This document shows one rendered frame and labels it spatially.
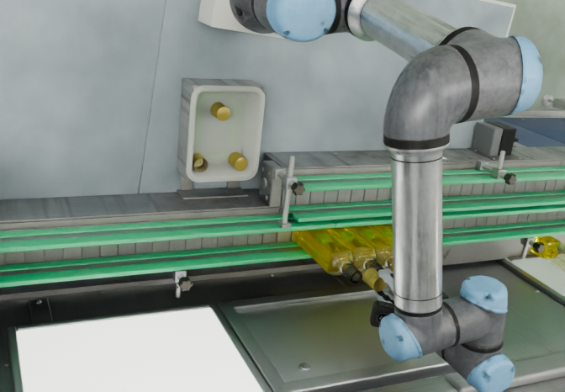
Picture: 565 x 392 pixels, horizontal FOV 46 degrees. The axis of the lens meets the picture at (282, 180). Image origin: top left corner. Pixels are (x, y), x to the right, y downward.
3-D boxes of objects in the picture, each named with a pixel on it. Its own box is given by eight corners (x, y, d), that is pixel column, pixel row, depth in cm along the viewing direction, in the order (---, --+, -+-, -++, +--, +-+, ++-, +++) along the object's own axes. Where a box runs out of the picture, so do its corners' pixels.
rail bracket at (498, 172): (472, 168, 181) (505, 185, 170) (477, 142, 179) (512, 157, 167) (483, 167, 183) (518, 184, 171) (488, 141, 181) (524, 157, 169)
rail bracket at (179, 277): (160, 280, 154) (175, 309, 143) (161, 253, 152) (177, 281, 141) (176, 278, 156) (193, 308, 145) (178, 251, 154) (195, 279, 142)
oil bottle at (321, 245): (292, 240, 165) (333, 280, 147) (294, 219, 163) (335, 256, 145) (313, 238, 167) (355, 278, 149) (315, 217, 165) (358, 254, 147)
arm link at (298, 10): (251, -27, 131) (277, -19, 120) (314, -31, 136) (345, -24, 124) (253, 35, 136) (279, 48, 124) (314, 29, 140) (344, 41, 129)
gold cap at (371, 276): (361, 283, 144) (371, 293, 140) (363, 267, 143) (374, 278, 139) (374, 282, 145) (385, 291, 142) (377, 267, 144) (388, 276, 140)
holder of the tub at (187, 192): (175, 190, 162) (183, 203, 155) (182, 77, 153) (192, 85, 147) (241, 188, 169) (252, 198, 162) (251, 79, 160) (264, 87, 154)
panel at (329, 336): (7, 339, 133) (18, 458, 104) (7, 326, 132) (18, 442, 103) (391, 292, 170) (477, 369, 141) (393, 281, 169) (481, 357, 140)
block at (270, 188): (256, 197, 164) (266, 207, 158) (259, 160, 161) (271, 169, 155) (269, 196, 166) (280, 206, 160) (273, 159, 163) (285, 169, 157)
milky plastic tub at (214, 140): (176, 171, 160) (186, 182, 152) (182, 77, 153) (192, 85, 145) (244, 168, 167) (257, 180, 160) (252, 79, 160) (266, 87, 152)
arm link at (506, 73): (309, -35, 134) (479, 60, 91) (375, -39, 139) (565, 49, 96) (307, 24, 140) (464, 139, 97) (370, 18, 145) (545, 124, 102)
